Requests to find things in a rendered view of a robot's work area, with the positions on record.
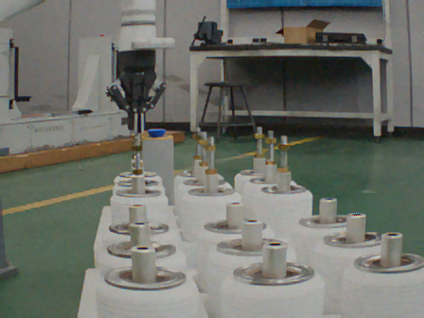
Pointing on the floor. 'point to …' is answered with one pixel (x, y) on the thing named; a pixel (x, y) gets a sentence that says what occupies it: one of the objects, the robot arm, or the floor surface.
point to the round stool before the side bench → (231, 107)
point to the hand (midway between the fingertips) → (136, 123)
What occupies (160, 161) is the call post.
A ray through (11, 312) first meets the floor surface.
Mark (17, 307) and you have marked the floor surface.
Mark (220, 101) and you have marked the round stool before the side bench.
